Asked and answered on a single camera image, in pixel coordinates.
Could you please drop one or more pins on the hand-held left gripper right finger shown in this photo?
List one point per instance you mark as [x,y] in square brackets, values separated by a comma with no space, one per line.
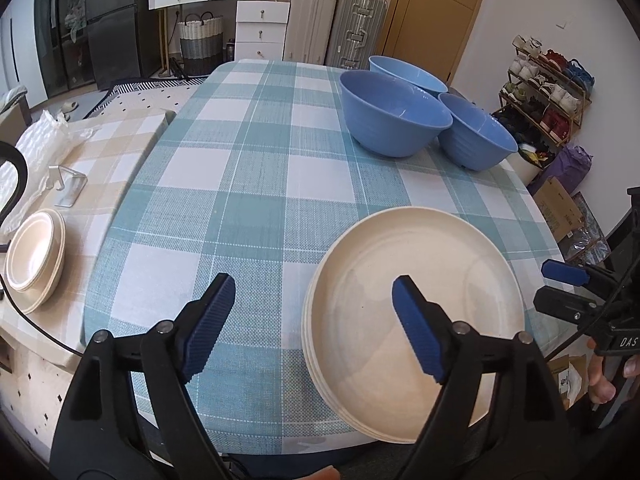
[420,330]

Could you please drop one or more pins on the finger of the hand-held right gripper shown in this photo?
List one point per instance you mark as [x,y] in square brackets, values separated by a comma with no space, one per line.
[562,270]
[565,306]

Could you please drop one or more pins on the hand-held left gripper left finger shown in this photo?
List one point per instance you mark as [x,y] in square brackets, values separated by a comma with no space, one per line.
[210,325]

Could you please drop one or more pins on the large blue bowl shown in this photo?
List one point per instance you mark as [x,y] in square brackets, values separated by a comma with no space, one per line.
[390,125]

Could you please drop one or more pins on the person's right hand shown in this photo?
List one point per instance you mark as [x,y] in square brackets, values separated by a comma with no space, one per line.
[599,382]

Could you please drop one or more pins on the person's left hand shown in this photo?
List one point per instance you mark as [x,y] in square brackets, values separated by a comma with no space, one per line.
[322,474]

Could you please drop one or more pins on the clear plastic package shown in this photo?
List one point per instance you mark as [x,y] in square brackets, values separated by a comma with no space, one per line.
[590,230]

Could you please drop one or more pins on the flat printed cardboard box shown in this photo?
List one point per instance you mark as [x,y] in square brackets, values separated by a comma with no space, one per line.
[557,210]

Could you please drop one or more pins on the brown cardboard box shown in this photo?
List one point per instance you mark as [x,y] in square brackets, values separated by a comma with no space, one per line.
[570,380]

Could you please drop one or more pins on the purple bag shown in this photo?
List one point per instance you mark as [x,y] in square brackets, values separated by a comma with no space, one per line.
[570,170]

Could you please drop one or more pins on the white trash bin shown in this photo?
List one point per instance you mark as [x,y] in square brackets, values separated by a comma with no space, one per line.
[522,167]

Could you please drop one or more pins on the stack of small cream dishes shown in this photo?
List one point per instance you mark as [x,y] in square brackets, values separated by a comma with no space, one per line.
[56,280]

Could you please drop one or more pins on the wooden shoe rack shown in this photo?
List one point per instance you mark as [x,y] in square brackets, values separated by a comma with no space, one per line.
[580,110]

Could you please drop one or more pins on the teal checkered tablecloth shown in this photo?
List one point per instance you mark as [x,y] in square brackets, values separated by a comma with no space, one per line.
[250,160]

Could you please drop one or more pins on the row of sneakers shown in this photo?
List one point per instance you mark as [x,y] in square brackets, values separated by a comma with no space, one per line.
[550,90]

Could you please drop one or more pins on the metal phone stand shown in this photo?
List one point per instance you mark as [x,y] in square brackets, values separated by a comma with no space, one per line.
[70,195]

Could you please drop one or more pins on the small cream bowl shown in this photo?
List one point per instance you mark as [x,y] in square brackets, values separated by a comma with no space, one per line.
[30,250]

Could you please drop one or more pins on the beige checkered cloth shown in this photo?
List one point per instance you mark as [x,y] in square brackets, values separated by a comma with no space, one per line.
[125,135]

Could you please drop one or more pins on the clear bubble wrap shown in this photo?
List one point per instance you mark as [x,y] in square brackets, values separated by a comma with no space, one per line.
[45,145]

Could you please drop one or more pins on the black tripod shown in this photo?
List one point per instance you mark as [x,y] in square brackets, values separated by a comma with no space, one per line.
[179,69]

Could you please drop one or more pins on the grey slipper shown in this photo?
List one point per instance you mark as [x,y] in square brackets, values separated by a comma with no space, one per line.
[69,106]

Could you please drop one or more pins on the dark bottle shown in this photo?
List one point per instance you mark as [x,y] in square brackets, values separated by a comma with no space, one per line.
[230,50]

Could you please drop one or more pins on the woven laundry basket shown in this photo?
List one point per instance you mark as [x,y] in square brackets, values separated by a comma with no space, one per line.
[200,45]

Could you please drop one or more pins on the tan wooden door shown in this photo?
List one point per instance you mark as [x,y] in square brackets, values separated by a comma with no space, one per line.
[440,15]

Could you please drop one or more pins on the beige sofa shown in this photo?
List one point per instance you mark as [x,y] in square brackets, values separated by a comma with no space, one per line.
[12,110]

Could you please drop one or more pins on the white drawer chest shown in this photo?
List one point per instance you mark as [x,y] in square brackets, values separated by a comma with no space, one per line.
[261,30]

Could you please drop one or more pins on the dark grey refrigerator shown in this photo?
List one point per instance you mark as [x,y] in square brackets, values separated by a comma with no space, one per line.
[115,35]

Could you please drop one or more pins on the silver suitcase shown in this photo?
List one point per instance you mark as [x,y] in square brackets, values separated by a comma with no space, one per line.
[357,25]

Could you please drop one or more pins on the white suitcase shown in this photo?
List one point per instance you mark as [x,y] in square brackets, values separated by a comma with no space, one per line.
[310,20]

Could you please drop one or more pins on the dark glass cabinet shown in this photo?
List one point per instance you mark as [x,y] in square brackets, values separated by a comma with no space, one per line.
[65,35]

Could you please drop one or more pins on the white wardrobe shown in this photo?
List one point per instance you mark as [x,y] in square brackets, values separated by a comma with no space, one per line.
[15,35]

